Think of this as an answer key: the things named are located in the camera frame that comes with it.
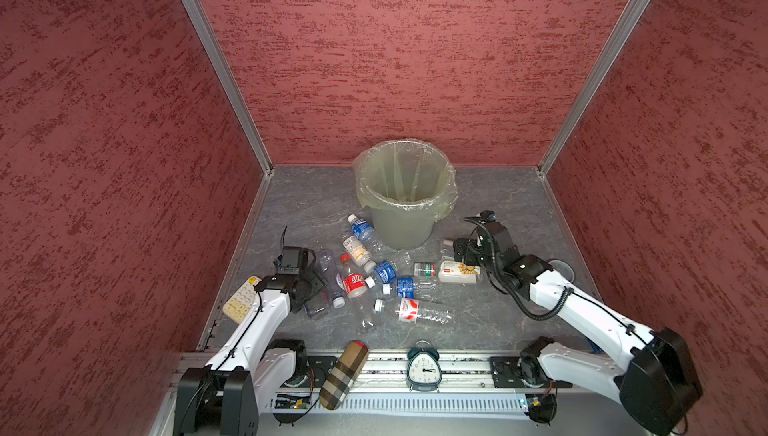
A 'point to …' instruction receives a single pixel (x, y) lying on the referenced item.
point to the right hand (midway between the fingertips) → (464, 251)
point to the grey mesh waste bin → (405, 230)
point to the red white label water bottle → (411, 311)
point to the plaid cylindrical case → (343, 374)
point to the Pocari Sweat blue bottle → (386, 271)
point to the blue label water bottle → (366, 234)
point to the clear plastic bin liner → (405, 175)
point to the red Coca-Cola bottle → (357, 291)
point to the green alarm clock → (423, 370)
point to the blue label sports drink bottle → (412, 288)
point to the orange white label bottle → (358, 253)
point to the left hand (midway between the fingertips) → (315, 292)
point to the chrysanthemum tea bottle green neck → (449, 271)
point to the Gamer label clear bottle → (330, 278)
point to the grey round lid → (563, 269)
